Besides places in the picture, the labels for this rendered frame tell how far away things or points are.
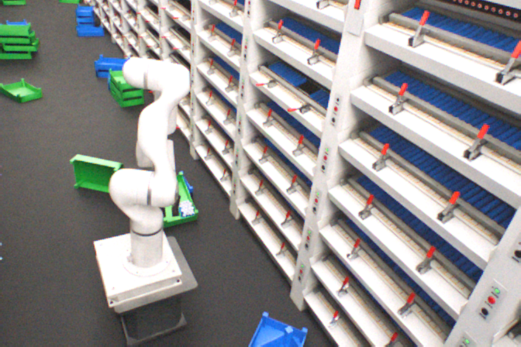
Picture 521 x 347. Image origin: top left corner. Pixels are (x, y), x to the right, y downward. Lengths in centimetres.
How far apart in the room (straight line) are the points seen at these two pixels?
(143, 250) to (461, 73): 120
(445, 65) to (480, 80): 10
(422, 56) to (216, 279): 144
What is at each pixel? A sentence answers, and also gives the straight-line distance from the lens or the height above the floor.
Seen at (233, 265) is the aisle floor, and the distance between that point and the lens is 219.
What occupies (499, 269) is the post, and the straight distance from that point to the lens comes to 116.
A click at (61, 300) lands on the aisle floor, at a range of 214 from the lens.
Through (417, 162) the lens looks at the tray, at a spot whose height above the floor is 96.
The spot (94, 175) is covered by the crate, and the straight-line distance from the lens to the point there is 274.
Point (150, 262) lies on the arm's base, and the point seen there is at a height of 38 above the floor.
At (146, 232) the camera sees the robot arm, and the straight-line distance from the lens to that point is 155.
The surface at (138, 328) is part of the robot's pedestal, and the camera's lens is 186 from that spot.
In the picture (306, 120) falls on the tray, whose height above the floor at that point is 90.
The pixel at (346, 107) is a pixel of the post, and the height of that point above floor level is 105.
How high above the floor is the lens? 159
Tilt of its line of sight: 31 degrees down
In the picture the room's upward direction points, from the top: 7 degrees clockwise
